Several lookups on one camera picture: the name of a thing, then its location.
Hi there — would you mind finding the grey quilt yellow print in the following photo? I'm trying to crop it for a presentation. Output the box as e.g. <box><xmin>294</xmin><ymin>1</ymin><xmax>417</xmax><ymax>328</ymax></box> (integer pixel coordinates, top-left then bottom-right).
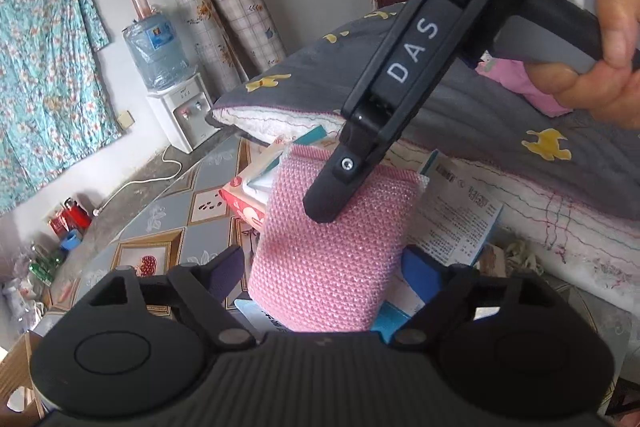
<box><xmin>206</xmin><ymin>2</ymin><xmax>640</xmax><ymax>308</ymax></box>

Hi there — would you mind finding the person's right hand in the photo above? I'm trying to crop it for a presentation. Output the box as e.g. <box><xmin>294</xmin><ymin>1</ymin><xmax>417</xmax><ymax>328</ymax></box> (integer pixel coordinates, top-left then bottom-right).
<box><xmin>530</xmin><ymin>0</ymin><xmax>640</xmax><ymax>130</ymax></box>

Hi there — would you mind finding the white water dispenser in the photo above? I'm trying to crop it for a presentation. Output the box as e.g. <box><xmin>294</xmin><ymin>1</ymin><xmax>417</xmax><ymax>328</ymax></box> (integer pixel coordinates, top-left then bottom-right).
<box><xmin>146</xmin><ymin>74</ymin><xmax>221</xmax><ymax>154</ymax></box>

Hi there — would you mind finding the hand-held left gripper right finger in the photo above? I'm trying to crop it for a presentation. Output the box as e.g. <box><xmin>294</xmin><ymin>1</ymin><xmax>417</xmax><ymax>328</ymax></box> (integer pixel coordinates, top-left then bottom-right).
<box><xmin>390</xmin><ymin>247</ymin><xmax>553</xmax><ymax>349</ymax></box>

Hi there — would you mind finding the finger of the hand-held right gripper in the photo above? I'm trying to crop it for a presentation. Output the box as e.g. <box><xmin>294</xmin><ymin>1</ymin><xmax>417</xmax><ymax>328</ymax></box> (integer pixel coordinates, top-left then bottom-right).
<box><xmin>302</xmin><ymin>119</ymin><xmax>388</xmax><ymax>224</ymax></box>

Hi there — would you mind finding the pink wet wipes pack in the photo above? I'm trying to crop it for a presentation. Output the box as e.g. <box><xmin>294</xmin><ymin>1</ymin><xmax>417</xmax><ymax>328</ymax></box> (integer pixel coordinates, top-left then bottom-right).
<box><xmin>219</xmin><ymin>147</ymin><xmax>281</xmax><ymax>233</ymax></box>

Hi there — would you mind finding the fruit print mat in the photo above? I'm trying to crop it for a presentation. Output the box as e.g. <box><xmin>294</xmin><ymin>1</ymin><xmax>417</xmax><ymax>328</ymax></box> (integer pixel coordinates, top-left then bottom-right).
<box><xmin>42</xmin><ymin>137</ymin><xmax>266</xmax><ymax>313</ymax></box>

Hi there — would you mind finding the green glass bottle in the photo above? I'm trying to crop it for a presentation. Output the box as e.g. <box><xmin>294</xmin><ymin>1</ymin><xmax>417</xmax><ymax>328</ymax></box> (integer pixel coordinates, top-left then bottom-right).
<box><xmin>27</xmin><ymin>247</ymin><xmax>66</xmax><ymax>288</ymax></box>

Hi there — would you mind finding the white blue printed packet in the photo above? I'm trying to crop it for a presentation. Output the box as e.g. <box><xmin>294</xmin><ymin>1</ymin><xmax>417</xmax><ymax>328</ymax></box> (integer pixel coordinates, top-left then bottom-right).
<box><xmin>385</xmin><ymin>149</ymin><xmax>506</xmax><ymax>333</ymax></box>

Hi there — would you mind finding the clear plastic bag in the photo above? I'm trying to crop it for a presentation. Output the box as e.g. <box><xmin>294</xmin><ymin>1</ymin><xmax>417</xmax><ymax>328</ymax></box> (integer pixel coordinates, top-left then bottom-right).
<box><xmin>0</xmin><ymin>252</ymin><xmax>38</xmax><ymax>330</ymax></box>

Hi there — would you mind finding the pink pillow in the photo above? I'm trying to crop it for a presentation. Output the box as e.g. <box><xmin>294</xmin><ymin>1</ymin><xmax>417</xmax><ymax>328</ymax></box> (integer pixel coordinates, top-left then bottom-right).
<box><xmin>475</xmin><ymin>0</ymin><xmax>621</xmax><ymax>118</ymax></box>

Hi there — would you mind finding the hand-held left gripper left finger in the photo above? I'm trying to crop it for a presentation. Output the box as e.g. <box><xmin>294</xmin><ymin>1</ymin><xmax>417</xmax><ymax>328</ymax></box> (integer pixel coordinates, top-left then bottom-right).
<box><xmin>89</xmin><ymin>246</ymin><xmax>257</xmax><ymax>350</ymax></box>

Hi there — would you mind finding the blue water bottle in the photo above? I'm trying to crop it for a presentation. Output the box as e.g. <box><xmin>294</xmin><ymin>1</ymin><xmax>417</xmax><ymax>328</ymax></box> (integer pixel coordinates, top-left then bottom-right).
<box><xmin>122</xmin><ymin>19</ymin><xmax>193</xmax><ymax>90</ymax></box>

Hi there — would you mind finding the pink knitted sponge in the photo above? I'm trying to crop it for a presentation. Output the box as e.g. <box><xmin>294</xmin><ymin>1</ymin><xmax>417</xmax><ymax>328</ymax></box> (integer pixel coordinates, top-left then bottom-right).
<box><xmin>248</xmin><ymin>144</ymin><xmax>426</xmax><ymax>334</ymax></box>

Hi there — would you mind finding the white power cable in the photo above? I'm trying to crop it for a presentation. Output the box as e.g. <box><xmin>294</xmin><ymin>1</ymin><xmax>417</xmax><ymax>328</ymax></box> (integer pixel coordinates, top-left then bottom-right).
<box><xmin>92</xmin><ymin>146</ymin><xmax>183</xmax><ymax>218</ymax></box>

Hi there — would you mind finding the turquoise floral wall cloth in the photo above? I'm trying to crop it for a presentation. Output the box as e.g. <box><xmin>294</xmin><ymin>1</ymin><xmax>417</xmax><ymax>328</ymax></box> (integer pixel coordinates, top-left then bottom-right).
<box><xmin>0</xmin><ymin>0</ymin><xmax>123</xmax><ymax>214</ymax></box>

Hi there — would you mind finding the grid pattern wallpaper roll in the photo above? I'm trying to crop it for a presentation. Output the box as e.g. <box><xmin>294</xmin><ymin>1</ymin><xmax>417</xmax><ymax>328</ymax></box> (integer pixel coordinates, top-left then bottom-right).
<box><xmin>210</xmin><ymin>0</ymin><xmax>288</xmax><ymax>75</ymax></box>

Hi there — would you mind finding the floral wallpaper roll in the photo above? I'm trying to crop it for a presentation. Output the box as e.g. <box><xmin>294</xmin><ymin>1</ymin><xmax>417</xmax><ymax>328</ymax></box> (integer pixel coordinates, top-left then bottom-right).
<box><xmin>175</xmin><ymin>0</ymin><xmax>248</xmax><ymax>95</ymax></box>

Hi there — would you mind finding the red box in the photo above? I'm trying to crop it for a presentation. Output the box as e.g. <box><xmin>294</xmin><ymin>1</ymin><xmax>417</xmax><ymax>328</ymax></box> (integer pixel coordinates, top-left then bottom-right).
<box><xmin>49</xmin><ymin>204</ymin><xmax>76</xmax><ymax>238</ymax></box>

